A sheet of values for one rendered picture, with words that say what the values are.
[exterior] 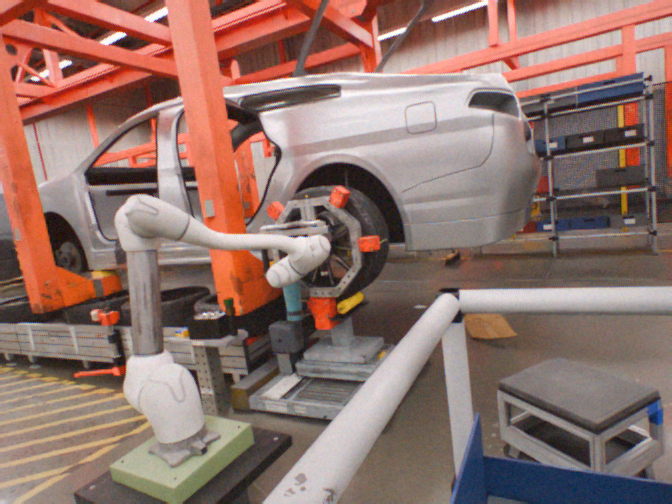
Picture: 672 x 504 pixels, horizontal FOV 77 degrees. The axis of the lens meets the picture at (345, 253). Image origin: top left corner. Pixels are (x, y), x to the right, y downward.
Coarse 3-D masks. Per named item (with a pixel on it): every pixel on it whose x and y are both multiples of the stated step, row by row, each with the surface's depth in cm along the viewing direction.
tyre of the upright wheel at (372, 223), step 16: (304, 192) 236; (320, 192) 231; (352, 192) 236; (352, 208) 225; (368, 208) 232; (368, 224) 223; (384, 224) 239; (384, 240) 236; (368, 256) 226; (384, 256) 239; (368, 272) 228; (352, 288) 234
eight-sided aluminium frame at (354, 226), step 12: (288, 204) 231; (300, 204) 229; (312, 204) 225; (324, 204) 222; (288, 216) 235; (336, 216) 221; (348, 216) 220; (360, 228) 222; (276, 252) 241; (360, 252) 220; (360, 264) 220; (348, 276) 225; (300, 288) 239; (312, 288) 240; (324, 288) 237; (336, 288) 229
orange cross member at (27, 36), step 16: (16, 32) 321; (32, 32) 331; (48, 32) 342; (16, 48) 326; (32, 48) 335; (48, 48) 348; (64, 48) 353; (80, 48) 365; (96, 48) 378; (112, 48) 392; (112, 64) 401; (128, 64) 407; (144, 64) 422; (160, 64) 440; (224, 80) 526
